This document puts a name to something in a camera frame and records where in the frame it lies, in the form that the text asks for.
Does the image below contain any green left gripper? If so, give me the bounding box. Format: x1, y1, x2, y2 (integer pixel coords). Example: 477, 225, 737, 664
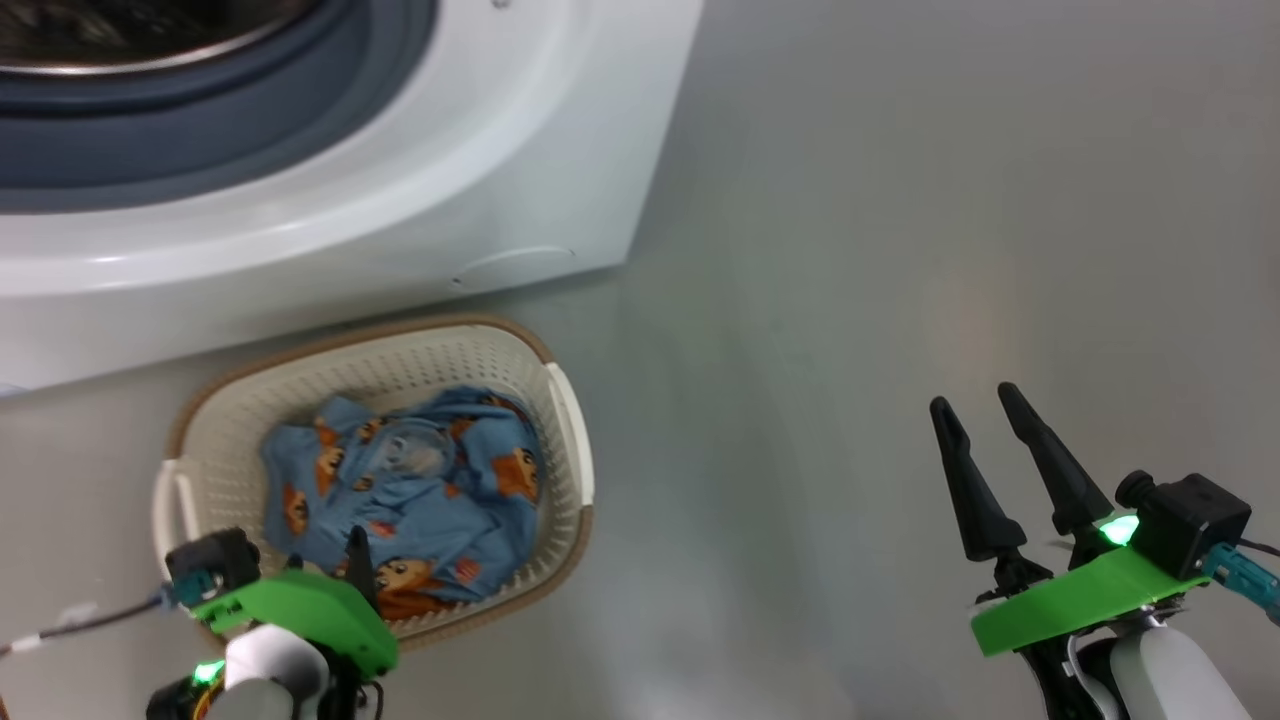
189, 524, 400, 682

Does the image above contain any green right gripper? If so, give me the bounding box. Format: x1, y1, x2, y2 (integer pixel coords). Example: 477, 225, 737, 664
929, 381, 1213, 659

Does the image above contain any white front-load washing machine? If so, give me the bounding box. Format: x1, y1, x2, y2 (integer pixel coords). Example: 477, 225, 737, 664
0, 0, 706, 396

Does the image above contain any grey rubber door gasket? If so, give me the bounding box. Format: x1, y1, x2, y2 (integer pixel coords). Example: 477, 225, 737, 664
0, 0, 441, 216

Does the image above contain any steel washer drum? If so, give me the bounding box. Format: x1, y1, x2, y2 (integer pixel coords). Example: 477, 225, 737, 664
0, 0, 323, 77

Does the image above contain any cream perforated laundry basket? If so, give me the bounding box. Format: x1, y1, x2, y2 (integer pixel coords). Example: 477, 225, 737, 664
152, 315, 596, 651

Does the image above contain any round white filter cover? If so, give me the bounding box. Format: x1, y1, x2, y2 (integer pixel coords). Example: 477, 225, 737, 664
451, 246, 579, 292

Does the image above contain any teal-plug right camera cable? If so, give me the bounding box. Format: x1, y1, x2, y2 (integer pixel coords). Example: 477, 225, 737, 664
1200, 538, 1280, 628

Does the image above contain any teal-plug camera cable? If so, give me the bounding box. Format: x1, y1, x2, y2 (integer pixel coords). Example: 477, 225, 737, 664
1200, 538, 1280, 628
0, 580, 196, 658

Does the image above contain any teal-plug left camera cable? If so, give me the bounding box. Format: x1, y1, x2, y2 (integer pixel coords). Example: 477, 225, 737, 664
0, 580, 196, 658

